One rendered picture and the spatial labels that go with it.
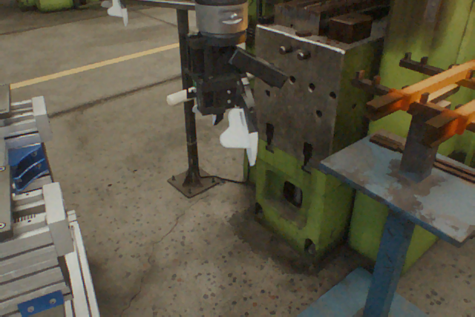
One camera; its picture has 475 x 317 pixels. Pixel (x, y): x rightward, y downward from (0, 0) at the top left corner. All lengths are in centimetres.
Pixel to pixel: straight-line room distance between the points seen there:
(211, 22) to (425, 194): 72
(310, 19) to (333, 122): 34
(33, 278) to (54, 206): 15
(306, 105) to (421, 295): 87
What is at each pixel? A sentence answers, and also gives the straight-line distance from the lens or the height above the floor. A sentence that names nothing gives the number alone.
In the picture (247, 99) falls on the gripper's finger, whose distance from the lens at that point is 62.
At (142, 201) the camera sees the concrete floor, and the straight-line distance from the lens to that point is 211.
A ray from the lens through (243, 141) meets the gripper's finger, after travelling 63.
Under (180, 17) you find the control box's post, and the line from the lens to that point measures 180.
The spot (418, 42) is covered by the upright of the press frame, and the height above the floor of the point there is 93.
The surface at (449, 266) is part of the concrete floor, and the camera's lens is 195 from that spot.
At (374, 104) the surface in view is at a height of 95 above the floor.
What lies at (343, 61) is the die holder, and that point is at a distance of 128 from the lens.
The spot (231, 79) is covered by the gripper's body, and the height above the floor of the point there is 107.
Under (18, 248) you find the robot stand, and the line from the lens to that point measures 90.
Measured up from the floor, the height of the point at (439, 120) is 96.
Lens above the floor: 131
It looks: 31 degrees down
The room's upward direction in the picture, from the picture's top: straight up
